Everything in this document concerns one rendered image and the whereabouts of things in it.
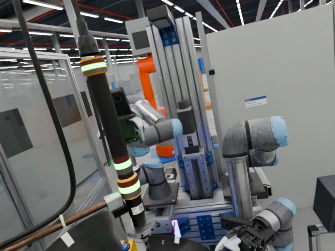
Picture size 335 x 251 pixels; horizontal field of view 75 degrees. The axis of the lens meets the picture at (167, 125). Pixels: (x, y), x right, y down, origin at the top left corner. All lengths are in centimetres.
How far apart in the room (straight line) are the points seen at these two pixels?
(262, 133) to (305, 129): 173
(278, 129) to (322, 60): 172
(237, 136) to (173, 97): 60
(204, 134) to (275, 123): 63
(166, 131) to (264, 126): 36
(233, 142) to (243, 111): 146
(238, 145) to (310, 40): 175
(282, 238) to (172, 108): 86
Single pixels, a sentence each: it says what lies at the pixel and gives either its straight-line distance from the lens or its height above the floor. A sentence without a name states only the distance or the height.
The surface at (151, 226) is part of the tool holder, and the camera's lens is 51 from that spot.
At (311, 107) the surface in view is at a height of 111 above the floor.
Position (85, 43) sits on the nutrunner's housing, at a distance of 42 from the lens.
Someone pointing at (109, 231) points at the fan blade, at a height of 140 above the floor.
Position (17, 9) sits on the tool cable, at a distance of 44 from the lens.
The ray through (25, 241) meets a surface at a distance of 48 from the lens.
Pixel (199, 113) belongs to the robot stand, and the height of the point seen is 147.
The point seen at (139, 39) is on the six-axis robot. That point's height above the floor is 242.
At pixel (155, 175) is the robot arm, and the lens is 133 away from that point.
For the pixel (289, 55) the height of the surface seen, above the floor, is 164.
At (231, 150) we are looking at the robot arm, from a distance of 87.
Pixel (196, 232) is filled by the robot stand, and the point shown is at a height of 78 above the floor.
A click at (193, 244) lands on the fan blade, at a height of 117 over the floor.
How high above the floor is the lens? 177
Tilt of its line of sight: 14 degrees down
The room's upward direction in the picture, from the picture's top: 13 degrees counter-clockwise
